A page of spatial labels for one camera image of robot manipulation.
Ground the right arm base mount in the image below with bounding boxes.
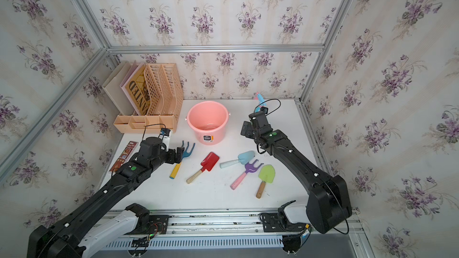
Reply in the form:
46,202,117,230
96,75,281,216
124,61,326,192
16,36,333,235
259,200,311,232

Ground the pink plastic bucket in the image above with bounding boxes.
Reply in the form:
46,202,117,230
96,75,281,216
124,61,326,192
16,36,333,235
186,101,230,146

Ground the blue pink spray bottle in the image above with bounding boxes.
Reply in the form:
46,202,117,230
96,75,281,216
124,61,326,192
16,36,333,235
254,93,266,112

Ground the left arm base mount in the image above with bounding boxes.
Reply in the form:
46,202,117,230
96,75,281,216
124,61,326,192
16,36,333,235
125,203,170,235

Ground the beige folder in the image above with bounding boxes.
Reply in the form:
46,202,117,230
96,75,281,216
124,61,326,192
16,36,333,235
102,61,134,115

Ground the red shovel wooden handle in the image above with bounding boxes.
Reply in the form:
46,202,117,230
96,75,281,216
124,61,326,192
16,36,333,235
186,152,220,184

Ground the beige plastic file organizer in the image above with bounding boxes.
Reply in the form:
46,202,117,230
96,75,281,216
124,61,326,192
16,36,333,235
114,63,184,134

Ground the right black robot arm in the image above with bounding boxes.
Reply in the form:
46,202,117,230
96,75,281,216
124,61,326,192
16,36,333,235
241,111,352,234

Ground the red brown flat box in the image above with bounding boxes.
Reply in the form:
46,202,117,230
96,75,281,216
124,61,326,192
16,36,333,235
109,141,138,173

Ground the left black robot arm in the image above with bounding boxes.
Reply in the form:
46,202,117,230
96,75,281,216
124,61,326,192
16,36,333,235
27,137,184,258

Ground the blue fork yellow handle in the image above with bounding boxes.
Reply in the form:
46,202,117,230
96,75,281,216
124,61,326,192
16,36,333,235
169,142,196,179

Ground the pink yellow magazine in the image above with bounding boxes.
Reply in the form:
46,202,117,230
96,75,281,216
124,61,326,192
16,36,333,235
120,62,151,116

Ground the purple rake pink handle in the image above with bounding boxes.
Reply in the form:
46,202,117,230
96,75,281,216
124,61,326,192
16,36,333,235
230,159,264,190

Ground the aluminium front rail frame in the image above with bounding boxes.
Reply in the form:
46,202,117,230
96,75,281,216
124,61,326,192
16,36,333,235
102,209,375,258

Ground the green shovel wooden handle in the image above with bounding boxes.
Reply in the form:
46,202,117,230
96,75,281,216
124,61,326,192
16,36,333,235
256,165,276,199

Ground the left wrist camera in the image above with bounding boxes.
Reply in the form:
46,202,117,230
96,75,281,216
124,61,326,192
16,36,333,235
158,128,171,150

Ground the light blue trowel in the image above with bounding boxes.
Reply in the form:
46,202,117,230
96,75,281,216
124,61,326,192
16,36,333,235
219,150,255,168

